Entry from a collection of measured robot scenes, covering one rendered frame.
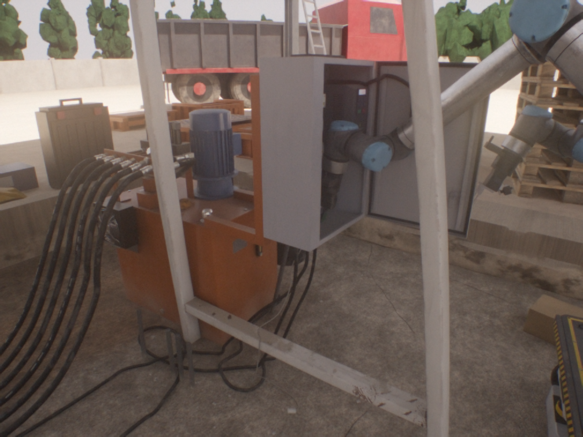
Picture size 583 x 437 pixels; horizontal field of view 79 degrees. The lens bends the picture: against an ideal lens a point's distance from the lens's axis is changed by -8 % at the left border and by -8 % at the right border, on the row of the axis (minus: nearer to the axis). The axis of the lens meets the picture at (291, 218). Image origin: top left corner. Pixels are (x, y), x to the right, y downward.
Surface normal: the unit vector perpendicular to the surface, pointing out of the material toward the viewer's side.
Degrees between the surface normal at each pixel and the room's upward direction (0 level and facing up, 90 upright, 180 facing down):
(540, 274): 103
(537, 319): 90
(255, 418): 0
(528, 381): 0
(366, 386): 0
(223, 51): 90
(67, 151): 90
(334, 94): 90
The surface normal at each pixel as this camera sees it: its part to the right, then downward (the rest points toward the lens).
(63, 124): 0.80, 0.22
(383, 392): 0.00, -0.93
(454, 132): -0.55, 0.30
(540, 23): -0.80, 0.14
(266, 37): 0.35, 0.34
